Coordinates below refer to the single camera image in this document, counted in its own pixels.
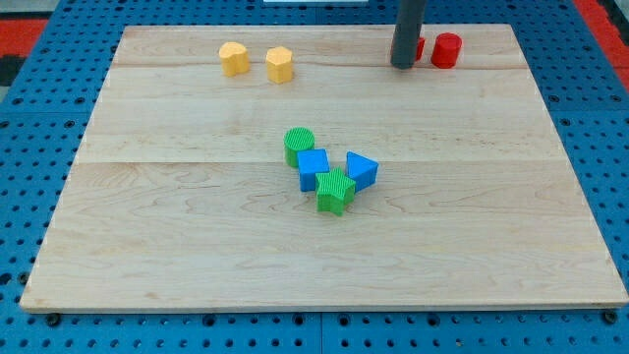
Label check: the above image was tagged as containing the yellow heart block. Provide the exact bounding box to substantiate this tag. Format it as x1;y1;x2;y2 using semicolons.
218;41;250;77

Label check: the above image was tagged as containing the blue cube block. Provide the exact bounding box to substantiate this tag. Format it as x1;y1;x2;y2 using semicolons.
297;148;330;192

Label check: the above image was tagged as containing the green star block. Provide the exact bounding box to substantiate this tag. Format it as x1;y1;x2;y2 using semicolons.
315;167;356;216

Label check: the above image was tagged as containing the light wooden board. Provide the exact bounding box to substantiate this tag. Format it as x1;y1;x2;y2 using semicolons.
20;25;628;314

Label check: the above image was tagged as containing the red star block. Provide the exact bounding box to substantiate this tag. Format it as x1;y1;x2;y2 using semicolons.
415;36;426;62

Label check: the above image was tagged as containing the red cylinder block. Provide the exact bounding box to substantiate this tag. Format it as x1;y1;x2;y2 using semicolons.
430;32;463;69

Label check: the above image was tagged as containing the blue triangle block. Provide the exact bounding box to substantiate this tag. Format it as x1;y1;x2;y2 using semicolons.
346;151;379;193

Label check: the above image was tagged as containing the green cylinder block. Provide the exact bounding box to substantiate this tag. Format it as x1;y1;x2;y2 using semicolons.
283;127;315;168

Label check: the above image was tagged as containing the yellow hexagon block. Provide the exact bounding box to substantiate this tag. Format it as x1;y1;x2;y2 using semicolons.
265;46;293;84

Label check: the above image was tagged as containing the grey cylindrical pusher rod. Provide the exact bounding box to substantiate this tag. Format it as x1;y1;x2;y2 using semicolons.
390;0;428;70

